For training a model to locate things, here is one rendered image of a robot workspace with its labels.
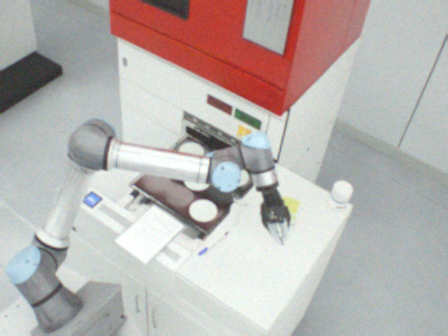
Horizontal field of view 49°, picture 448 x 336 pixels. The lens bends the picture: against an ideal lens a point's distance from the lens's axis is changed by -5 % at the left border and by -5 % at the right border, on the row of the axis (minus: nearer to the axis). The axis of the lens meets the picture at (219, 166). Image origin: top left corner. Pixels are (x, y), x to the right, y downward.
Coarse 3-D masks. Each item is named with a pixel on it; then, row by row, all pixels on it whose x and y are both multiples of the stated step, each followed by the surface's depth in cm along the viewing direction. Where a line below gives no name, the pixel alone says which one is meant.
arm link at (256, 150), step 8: (248, 136) 150; (256, 136) 147; (264, 136) 148; (240, 144) 151; (248, 144) 148; (256, 144) 147; (264, 144) 148; (248, 152) 148; (256, 152) 148; (264, 152) 148; (248, 160) 148; (256, 160) 149; (264, 160) 149; (272, 160) 151; (248, 168) 151; (256, 168) 149; (264, 168) 149; (272, 168) 150
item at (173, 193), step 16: (144, 176) 198; (160, 192) 193; (176, 192) 194; (192, 192) 195; (208, 192) 195; (224, 192) 196; (240, 192) 197; (176, 208) 189; (224, 208) 191; (208, 224) 185
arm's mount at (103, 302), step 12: (84, 288) 164; (96, 288) 158; (108, 288) 152; (120, 288) 150; (84, 300) 154; (96, 300) 148; (108, 300) 147; (120, 300) 155; (84, 312) 145; (96, 312) 145; (108, 312) 151; (120, 312) 159; (72, 324) 141; (84, 324) 143; (96, 324) 149; (108, 324) 156; (120, 324) 163
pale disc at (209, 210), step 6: (192, 204) 191; (198, 204) 191; (204, 204) 191; (210, 204) 192; (192, 210) 189; (198, 210) 189; (204, 210) 189; (210, 210) 190; (216, 210) 190; (192, 216) 187; (198, 216) 187; (204, 216) 187; (210, 216) 188
